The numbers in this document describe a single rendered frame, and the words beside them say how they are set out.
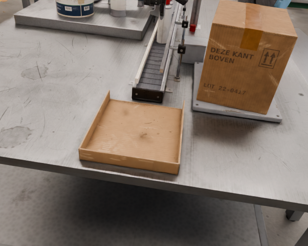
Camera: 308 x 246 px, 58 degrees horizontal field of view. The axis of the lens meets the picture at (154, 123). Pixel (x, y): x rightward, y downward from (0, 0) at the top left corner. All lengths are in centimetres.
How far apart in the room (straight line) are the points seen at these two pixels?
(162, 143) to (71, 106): 34
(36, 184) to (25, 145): 73
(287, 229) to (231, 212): 45
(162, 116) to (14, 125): 45
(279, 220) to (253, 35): 123
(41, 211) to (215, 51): 104
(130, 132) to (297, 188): 47
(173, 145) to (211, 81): 27
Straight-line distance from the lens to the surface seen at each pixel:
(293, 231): 185
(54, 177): 157
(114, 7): 163
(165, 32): 130
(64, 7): 162
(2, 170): 168
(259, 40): 89
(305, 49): 177
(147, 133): 84
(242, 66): 92
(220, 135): 89
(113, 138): 81
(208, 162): 79
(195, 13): 174
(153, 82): 100
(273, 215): 186
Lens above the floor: 137
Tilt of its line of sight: 38 degrees down
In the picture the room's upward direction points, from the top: 6 degrees clockwise
